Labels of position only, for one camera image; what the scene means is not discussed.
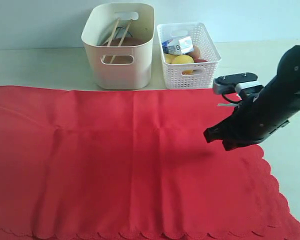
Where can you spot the yellow cheese wedge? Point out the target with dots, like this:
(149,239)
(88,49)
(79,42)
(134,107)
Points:
(168,58)

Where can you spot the brown round plate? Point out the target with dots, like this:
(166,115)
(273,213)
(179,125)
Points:
(123,59)

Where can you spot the wooden chopstick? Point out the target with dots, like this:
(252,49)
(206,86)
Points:
(109,40)
(122,39)

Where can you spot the fried chicken nugget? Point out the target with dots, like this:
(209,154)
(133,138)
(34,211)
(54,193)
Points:
(187,72)

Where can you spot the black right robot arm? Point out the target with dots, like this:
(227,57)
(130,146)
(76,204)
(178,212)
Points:
(284,88)

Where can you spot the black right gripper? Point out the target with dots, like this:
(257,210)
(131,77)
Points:
(249,124)

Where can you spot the stainless steel cup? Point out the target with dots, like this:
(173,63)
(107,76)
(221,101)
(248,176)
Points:
(119,32)

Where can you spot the cream plastic bin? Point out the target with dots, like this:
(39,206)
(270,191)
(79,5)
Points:
(98,28)

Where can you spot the brown egg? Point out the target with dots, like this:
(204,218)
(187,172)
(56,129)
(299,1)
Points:
(196,53)

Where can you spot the red tablecloth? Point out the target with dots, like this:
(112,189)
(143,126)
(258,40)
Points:
(130,165)

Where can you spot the blue white milk carton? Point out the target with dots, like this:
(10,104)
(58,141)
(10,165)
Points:
(178,46)

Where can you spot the yellow lemon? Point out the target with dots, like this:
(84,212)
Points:
(182,59)

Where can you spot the red sausage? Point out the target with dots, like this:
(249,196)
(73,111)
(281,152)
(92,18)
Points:
(198,60)

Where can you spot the white perforated plastic basket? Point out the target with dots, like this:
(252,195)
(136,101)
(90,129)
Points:
(197,75)

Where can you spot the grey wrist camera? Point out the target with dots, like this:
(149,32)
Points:
(235,83)

